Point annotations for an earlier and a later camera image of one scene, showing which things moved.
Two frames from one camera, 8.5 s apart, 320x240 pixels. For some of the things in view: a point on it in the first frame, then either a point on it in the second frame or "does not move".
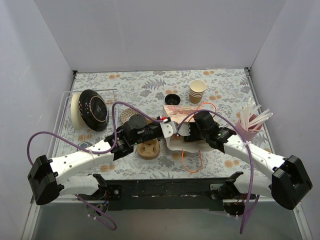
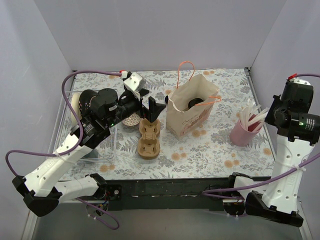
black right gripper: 190,131 → 271,110
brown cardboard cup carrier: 149,149 does not move
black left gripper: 158,130 → 143,105
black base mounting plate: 168,194 does not move
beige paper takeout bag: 183,114 → 181,120
